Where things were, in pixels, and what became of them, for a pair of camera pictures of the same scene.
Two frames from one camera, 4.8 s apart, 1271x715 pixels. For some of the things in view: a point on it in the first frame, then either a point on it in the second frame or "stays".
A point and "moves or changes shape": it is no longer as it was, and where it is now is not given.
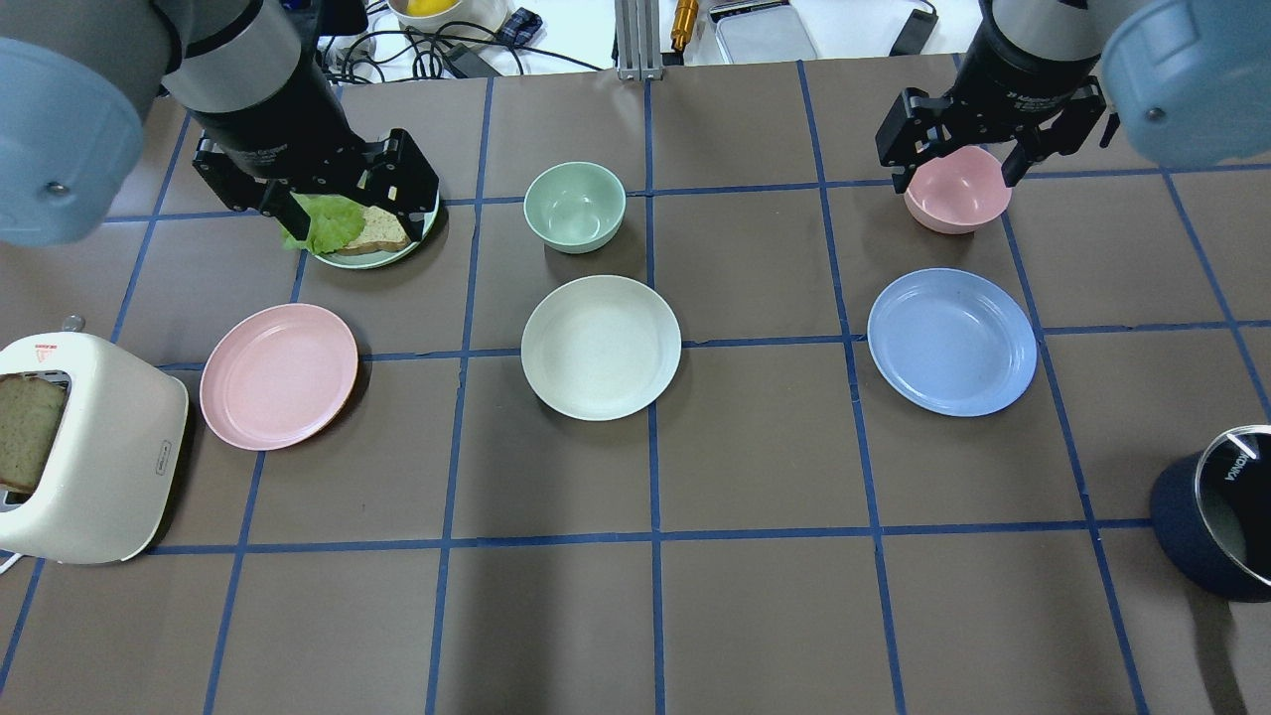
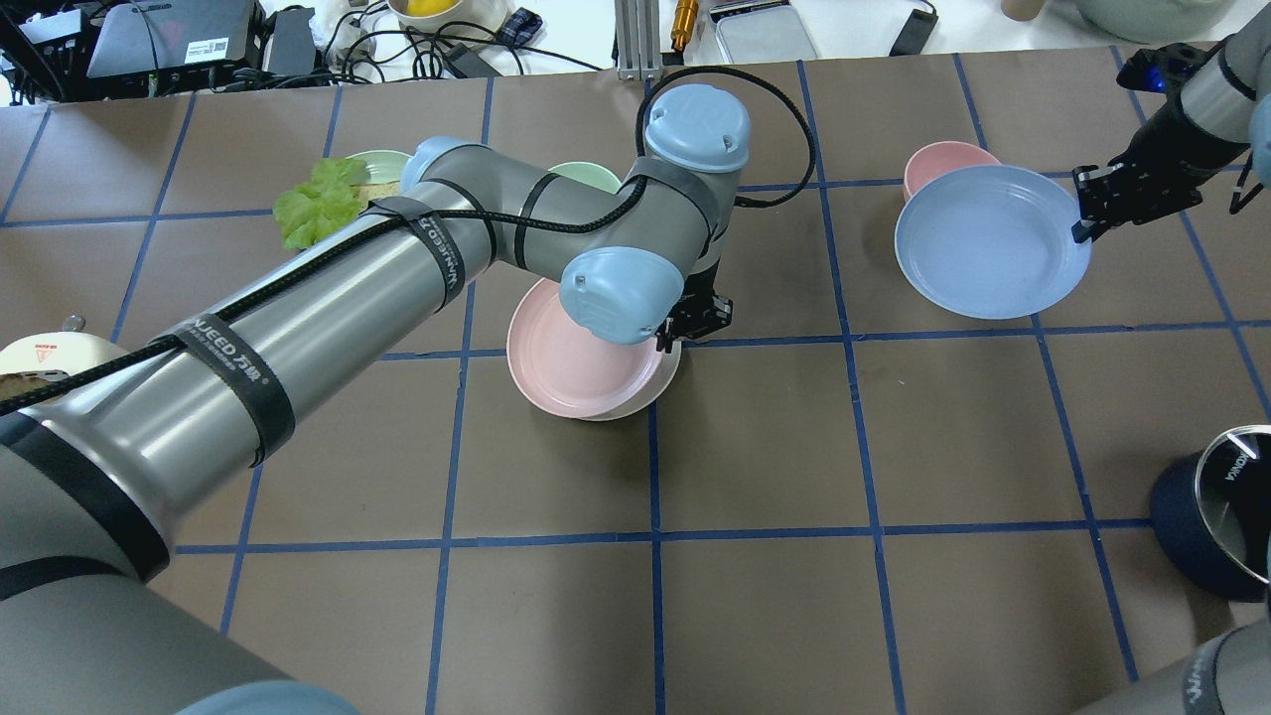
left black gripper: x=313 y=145 -> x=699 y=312
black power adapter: x=916 y=35 stays
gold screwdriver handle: x=684 y=21 stays
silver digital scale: x=759 y=32 stays
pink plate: x=277 y=375 moves or changes shape
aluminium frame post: x=637 y=40 stays
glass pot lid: x=1233 y=497 stays
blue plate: x=952 y=342 -> x=991 y=241
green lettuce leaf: x=335 y=220 stays
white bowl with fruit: x=474 y=18 stays
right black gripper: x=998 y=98 -> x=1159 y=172
